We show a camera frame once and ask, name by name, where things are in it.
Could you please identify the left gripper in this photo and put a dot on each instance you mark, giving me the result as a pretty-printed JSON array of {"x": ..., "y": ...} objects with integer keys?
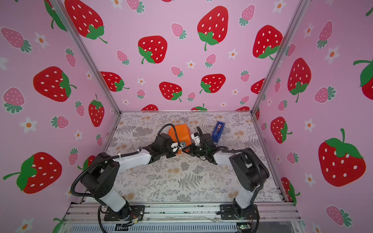
[{"x": 172, "y": 155}]

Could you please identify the aluminium front frame rail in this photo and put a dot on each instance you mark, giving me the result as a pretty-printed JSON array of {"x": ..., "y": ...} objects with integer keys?
[{"x": 184, "y": 218}]

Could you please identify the right aluminium corner post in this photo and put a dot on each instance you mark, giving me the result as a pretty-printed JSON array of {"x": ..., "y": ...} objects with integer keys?
[{"x": 291, "y": 30}]

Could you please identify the left aluminium corner post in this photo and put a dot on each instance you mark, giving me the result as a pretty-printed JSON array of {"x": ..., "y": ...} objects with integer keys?
[{"x": 62, "y": 13}]

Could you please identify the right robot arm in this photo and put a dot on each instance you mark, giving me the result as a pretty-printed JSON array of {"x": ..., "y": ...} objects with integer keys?
[{"x": 249, "y": 169}]

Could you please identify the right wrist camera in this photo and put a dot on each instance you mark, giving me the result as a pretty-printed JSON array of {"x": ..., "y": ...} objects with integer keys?
[{"x": 195, "y": 138}]

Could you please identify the blue tape dispenser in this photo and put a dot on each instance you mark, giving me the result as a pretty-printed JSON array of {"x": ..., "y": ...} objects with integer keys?
[{"x": 218, "y": 130}]

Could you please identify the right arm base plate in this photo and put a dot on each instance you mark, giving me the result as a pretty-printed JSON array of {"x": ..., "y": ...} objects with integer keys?
[{"x": 234, "y": 212}]

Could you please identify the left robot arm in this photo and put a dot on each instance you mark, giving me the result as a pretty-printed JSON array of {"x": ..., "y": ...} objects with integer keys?
[{"x": 100, "y": 176}]

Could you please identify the aluminium corner post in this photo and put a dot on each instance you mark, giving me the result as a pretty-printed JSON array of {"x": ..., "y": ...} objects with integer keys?
[
  {"x": 291, "y": 30},
  {"x": 62, "y": 13}
]

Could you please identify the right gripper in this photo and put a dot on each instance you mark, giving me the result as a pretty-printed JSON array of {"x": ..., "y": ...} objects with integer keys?
[{"x": 196, "y": 149}]

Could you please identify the orange wrapping paper sheet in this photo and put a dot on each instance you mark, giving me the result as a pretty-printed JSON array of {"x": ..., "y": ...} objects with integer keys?
[{"x": 181, "y": 134}]

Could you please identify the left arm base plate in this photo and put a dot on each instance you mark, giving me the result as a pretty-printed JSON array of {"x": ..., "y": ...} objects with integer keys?
[{"x": 126, "y": 214}]

